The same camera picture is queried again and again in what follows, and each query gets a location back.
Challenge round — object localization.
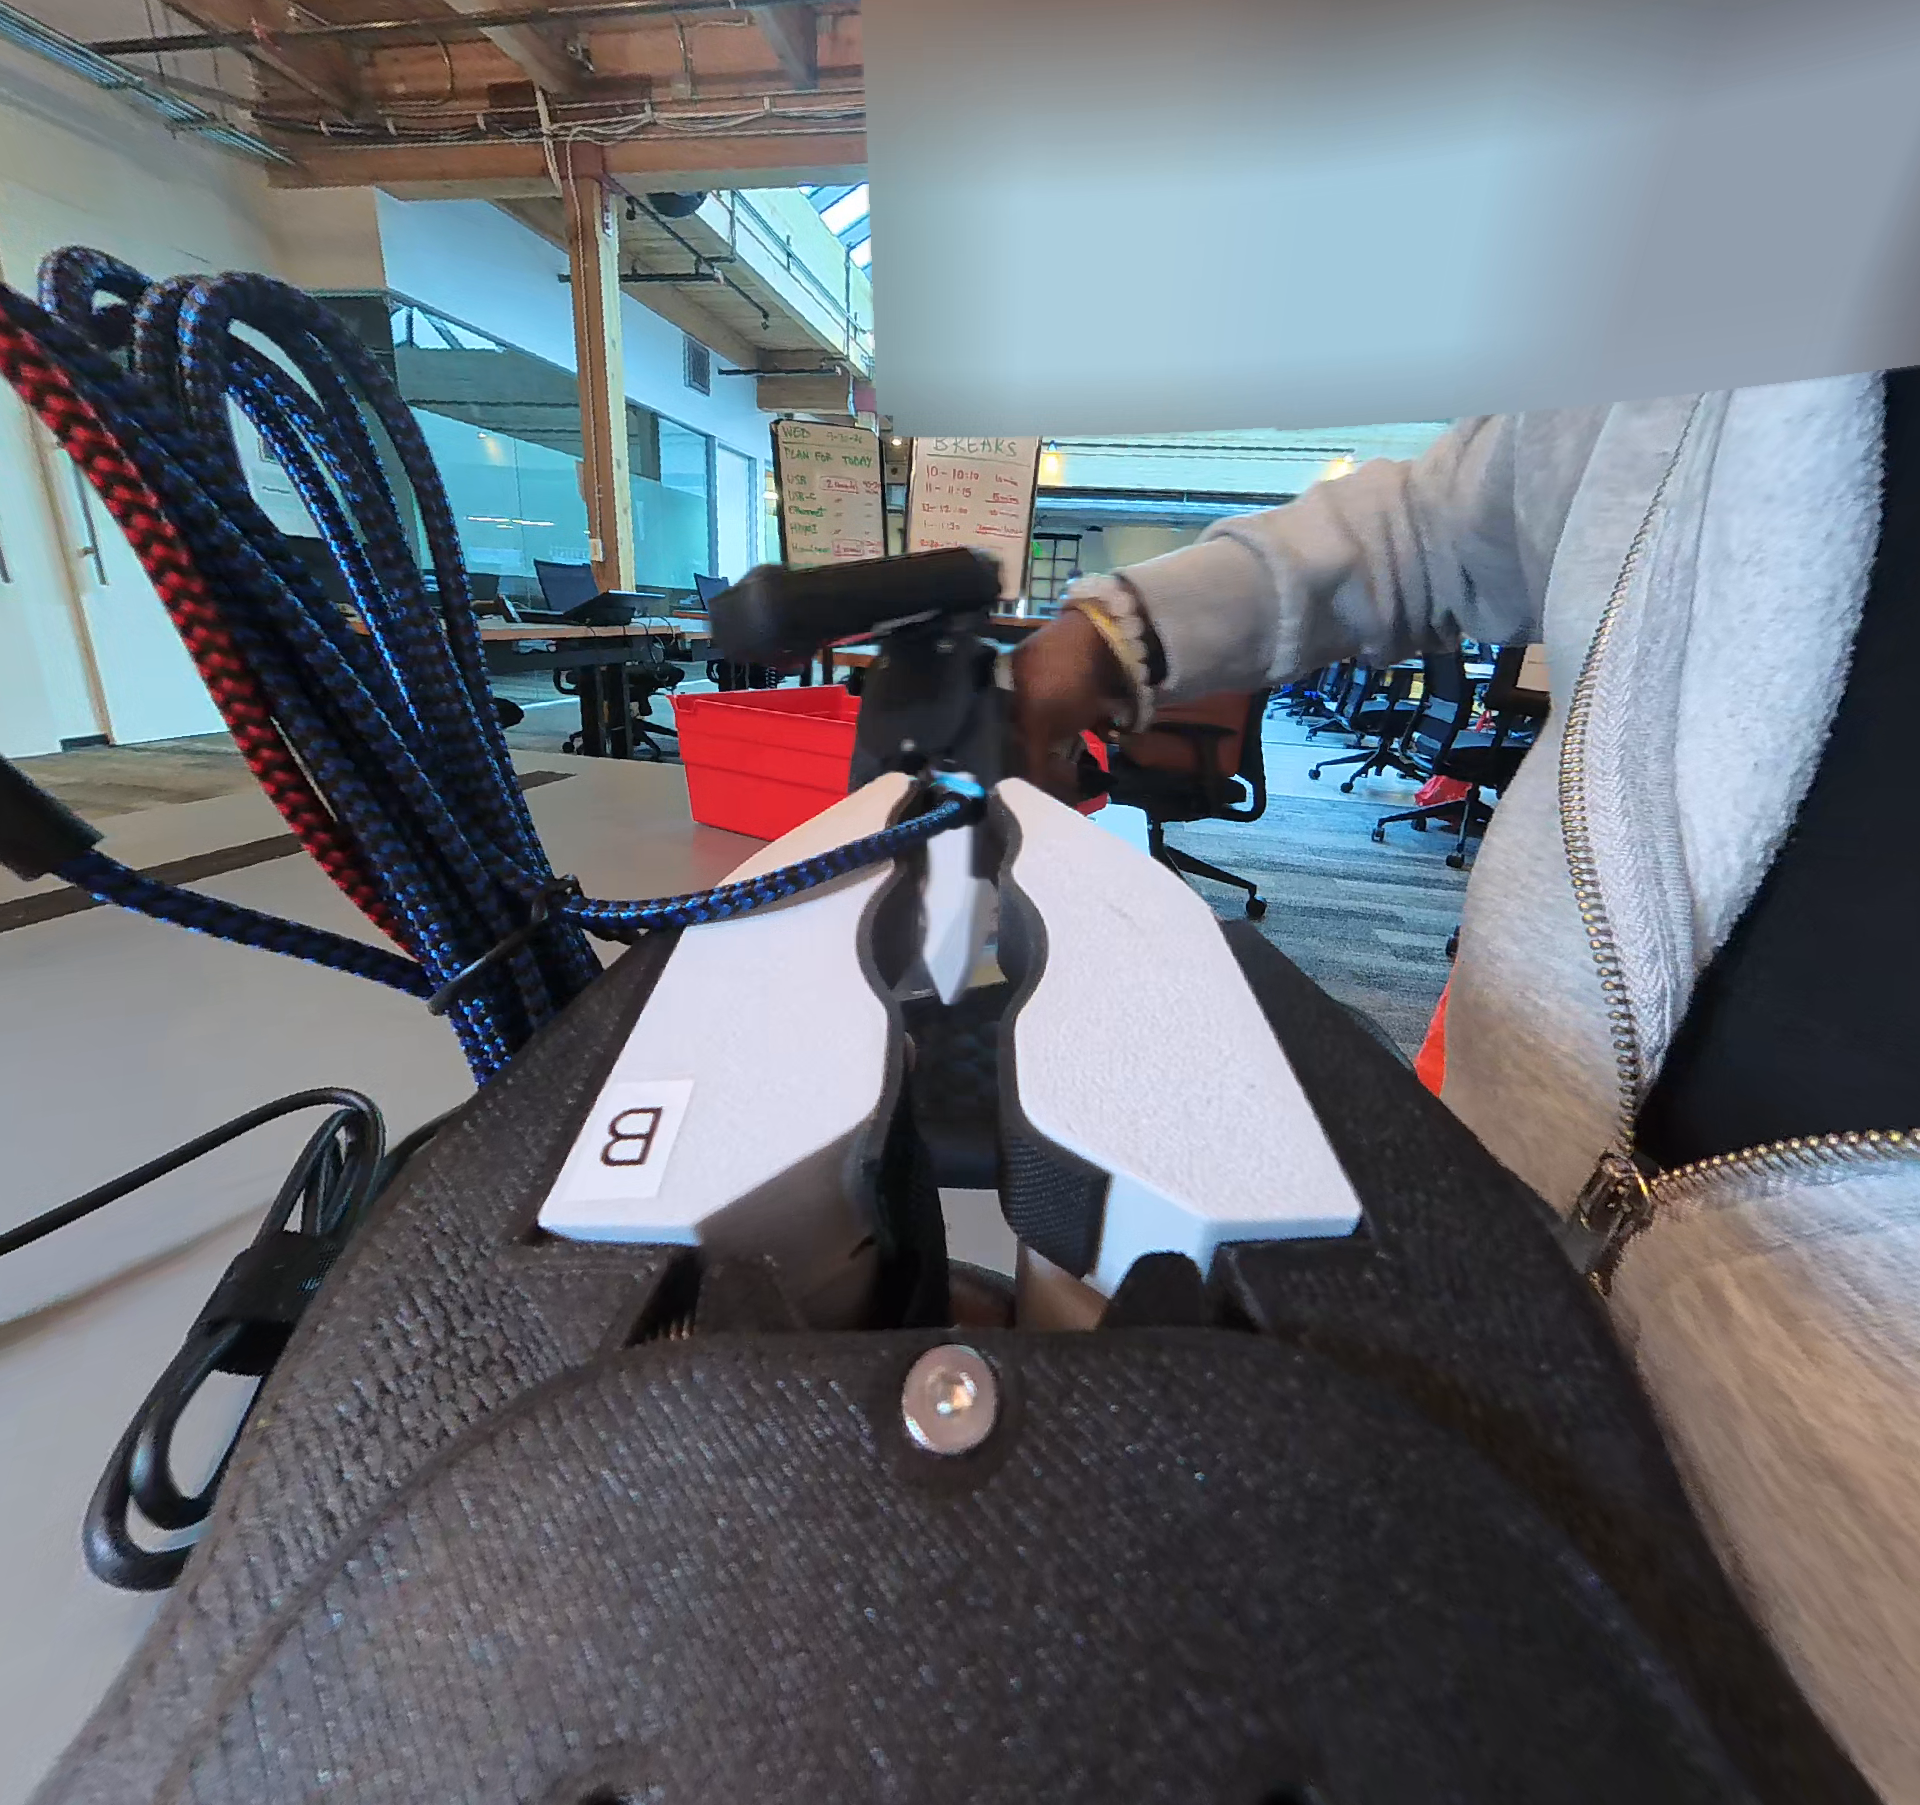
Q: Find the wooden office desk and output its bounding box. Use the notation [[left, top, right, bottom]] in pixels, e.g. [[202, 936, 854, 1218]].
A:
[[344, 602, 722, 761]]

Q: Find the red plastic bin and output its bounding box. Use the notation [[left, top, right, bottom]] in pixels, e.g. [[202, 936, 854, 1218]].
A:
[[670, 685, 872, 841]]

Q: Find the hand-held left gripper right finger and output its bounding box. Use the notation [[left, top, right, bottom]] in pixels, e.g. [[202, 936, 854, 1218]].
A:
[[991, 776, 1369, 1335]]

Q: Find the person's right hand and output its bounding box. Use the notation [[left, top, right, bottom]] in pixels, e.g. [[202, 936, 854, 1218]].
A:
[[1008, 602, 1160, 791]]

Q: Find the red black braided cable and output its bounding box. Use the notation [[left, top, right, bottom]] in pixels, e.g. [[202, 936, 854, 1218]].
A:
[[0, 287, 421, 958]]

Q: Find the black adapter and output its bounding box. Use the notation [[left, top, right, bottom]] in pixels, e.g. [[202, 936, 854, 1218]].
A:
[[0, 754, 108, 884]]

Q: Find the person's right forearm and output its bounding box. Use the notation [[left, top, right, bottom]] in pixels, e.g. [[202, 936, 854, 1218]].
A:
[[1116, 411, 1615, 704]]

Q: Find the wooden pillar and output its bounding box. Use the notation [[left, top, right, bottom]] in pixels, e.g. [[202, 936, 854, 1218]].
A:
[[562, 176, 641, 594]]

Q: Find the white beaded bracelet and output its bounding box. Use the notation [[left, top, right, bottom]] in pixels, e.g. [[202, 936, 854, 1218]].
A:
[[1057, 573, 1173, 734]]

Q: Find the blue braided usb-c cable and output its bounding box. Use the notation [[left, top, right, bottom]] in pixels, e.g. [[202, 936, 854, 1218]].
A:
[[0, 244, 993, 1091]]

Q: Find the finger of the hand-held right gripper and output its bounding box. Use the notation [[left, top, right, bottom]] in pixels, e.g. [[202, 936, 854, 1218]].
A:
[[919, 785, 1004, 1008]]

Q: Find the white paper flip chart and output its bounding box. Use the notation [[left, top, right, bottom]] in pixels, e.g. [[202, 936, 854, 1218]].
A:
[[904, 435, 1042, 562]]

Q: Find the person's grey hoodie torso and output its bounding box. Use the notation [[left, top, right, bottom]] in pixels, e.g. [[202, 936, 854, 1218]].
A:
[[1440, 368, 1920, 1805]]

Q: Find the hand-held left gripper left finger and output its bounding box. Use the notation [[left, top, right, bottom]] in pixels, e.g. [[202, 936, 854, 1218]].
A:
[[534, 770, 940, 1335]]

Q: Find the row of black office chairs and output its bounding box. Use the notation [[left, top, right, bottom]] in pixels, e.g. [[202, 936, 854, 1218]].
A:
[[1267, 643, 1551, 872]]

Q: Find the thin black cable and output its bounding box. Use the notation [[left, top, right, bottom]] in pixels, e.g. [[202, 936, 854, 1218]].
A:
[[0, 1084, 396, 1593]]

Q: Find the brown back office chair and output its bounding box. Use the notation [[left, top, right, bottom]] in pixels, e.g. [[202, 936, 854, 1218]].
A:
[[1103, 695, 1273, 922]]

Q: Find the black framed whiteboard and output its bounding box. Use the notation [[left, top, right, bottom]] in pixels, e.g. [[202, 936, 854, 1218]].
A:
[[769, 416, 891, 571]]

